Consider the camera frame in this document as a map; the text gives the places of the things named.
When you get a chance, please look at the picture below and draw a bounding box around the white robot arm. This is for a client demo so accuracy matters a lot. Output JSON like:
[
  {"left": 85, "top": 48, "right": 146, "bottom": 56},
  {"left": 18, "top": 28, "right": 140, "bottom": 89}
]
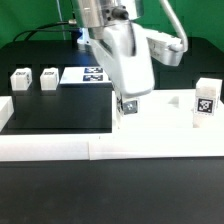
[{"left": 72, "top": 0, "right": 154, "bottom": 115}]

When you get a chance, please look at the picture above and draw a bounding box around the white base AprilTag sheet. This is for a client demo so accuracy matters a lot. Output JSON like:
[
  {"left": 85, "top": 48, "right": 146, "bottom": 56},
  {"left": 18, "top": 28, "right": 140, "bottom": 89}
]
[{"left": 60, "top": 66, "right": 110, "bottom": 84}]

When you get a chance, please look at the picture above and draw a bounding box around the thin light cable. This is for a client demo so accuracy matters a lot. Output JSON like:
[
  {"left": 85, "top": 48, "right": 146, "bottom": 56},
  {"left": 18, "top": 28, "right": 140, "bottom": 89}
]
[{"left": 56, "top": 0, "right": 66, "bottom": 42}]

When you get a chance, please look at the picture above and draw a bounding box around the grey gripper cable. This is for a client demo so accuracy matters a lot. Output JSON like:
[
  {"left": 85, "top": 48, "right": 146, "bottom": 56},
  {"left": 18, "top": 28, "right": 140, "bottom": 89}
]
[{"left": 159, "top": 0, "right": 189, "bottom": 53}]

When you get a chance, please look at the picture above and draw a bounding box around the white U-shaped obstacle fence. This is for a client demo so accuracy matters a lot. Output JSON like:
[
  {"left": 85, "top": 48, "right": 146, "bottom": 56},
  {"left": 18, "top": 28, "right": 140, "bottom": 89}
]
[{"left": 0, "top": 95, "right": 224, "bottom": 163}]

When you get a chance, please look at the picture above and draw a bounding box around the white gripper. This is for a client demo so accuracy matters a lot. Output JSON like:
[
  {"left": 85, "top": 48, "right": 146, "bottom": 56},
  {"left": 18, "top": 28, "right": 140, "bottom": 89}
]
[{"left": 90, "top": 21, "right": 155, "bottom": 115}]

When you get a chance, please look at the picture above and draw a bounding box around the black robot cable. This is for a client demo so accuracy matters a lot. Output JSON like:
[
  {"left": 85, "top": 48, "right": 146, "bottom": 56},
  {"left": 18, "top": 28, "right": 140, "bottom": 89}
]
[{"left": 12, "top": 19, "right": 78, "bottom": 42}]

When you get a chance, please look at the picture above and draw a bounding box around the white square tabletop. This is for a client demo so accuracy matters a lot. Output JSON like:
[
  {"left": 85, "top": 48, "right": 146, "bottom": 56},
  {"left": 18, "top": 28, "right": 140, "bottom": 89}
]
[{"left": 112, "top": 89, "right": 224, "bottom": 131}]

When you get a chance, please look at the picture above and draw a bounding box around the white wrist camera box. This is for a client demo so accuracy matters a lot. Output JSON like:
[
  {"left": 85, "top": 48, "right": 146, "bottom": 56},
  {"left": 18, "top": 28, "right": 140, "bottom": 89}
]
[{"left": 145, "top": 29, "right": 183, "bottom": 66}]

